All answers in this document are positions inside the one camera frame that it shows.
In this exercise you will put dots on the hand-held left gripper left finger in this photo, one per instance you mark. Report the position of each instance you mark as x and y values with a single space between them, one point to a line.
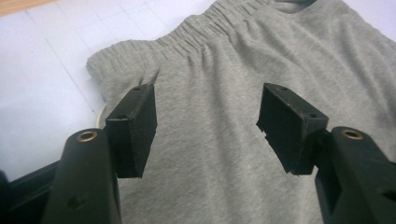
134 130

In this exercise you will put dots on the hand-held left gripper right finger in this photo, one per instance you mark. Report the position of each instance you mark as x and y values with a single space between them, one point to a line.
289 130

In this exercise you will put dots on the grey shorts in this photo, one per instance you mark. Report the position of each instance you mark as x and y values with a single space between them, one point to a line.
211 124

